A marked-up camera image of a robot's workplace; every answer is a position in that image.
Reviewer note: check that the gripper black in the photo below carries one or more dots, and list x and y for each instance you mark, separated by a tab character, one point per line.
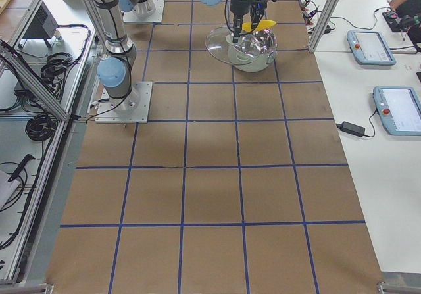
239	6
259	0

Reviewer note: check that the yellow corn cob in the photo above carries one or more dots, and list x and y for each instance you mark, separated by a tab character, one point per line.
262	25

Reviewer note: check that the glass pot lid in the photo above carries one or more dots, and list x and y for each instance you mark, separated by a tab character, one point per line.
217	42

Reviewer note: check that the pale green steel pot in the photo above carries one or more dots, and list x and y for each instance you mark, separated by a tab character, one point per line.
253	52

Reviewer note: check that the far teach pendant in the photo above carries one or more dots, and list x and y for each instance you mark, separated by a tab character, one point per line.
370	48

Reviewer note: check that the teach pendant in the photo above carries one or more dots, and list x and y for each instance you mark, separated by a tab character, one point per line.
370	48
399	110

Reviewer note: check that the black power adapter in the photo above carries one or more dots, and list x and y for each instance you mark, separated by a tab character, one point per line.
351	128

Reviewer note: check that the near teach pendant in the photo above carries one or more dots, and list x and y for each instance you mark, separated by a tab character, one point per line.
399	110

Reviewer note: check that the aluminium frame post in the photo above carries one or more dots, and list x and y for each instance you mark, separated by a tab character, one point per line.
320	27

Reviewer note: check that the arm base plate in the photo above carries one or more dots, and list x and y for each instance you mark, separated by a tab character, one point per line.
148	12
135	108

